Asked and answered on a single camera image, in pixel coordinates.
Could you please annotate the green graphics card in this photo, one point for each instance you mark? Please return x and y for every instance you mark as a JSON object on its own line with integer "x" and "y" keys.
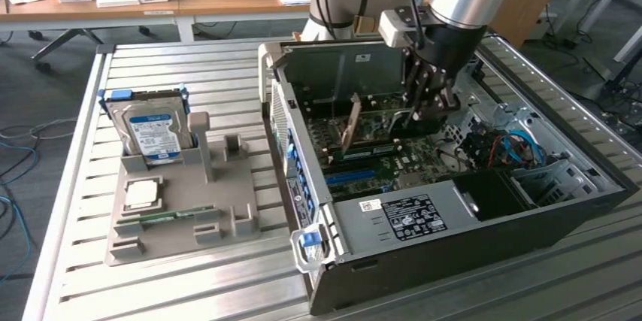
{"x": 376, "y": 122}

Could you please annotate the black connector block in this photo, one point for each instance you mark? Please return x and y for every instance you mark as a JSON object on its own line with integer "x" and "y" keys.
{"x": 477, "y": 148}

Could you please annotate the silver CPU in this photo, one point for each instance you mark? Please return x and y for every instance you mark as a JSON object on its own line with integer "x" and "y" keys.
{"x": 139, "y": 194}

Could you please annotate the green motherboard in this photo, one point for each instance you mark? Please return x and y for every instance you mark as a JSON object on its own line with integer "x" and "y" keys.
{"x": 416, "y": 163}

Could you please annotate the silver disk bay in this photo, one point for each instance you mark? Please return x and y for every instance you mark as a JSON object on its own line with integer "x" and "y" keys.
{"x": 551, "y": 182}

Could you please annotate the hard disk with blue caddy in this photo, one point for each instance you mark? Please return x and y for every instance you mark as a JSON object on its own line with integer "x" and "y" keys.
{"x": 150, "y": 137}

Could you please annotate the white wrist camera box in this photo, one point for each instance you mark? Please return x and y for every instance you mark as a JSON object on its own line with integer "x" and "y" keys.
{"x": 394, "y": 29}

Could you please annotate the grey parts rack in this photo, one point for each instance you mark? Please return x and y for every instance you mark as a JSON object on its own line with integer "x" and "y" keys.
{"x": 191, "y": 193}

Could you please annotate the grey power supply unit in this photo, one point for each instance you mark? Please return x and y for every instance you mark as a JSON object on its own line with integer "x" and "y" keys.
{"x": 360, "y": 231}

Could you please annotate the black open PC case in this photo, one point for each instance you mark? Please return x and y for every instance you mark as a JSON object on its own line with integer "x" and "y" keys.
{"x": 451, "y": 261}

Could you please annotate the silver chipset heatsink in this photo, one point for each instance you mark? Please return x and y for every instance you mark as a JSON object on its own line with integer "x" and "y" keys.
{"x": 408, "y": 182}

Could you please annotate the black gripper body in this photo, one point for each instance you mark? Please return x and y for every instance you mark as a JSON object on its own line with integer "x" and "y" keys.
{"x": 451, "y": 46}

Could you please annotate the perforated silver drive cage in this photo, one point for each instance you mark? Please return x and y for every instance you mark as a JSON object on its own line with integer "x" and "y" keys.
{"x": 474, "y": 108}

